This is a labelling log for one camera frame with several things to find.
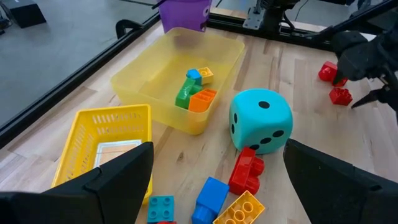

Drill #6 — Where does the teal foam die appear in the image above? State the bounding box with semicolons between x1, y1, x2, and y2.
228;88;294;156

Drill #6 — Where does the orange long toy block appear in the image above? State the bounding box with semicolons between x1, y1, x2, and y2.
188;88;218;114

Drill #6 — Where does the translucent yellow plastic bin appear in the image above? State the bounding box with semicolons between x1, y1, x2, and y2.
110;27;246;136

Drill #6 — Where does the blue toy block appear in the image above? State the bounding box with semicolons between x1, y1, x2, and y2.
190;176;231;224

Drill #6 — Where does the teal small toy block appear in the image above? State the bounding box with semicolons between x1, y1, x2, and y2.
185;68;203;86
146;195;176;224

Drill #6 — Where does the yellow slotted plastic basket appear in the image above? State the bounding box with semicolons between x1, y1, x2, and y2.
51;103;154;206

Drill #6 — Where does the black floor box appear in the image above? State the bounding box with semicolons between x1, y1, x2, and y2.
0;0;47;29

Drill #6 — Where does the purple monster face bucket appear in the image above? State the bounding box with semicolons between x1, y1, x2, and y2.
152;0;213;33

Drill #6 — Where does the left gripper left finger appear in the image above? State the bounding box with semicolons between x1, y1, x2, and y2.
0;141;155;224

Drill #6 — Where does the black table clamp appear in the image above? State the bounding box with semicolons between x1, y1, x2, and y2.
115;19;143;40

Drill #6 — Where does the red notched toy block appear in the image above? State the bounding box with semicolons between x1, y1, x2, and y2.
228;146;266;197

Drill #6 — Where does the yellow small toy block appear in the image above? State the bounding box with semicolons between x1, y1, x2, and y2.
197;67;215;85

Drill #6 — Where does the red stepped toy block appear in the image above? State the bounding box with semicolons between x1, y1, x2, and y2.
317;60;349;88

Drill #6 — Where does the amber long toy block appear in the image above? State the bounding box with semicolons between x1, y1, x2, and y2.
212;190;266;224

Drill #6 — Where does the small red toy block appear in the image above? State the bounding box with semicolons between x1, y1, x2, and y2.
328;87;354;107

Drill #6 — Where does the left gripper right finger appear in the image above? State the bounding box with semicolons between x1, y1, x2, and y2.
282;138;398;224

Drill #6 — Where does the green stepped toy block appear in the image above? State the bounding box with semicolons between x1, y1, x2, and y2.
174;77;203;111

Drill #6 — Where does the white square card box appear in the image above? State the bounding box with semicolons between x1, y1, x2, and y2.
93;139;143;169

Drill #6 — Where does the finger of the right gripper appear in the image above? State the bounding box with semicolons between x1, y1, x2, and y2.
332;60;354;86
351;86;394;110

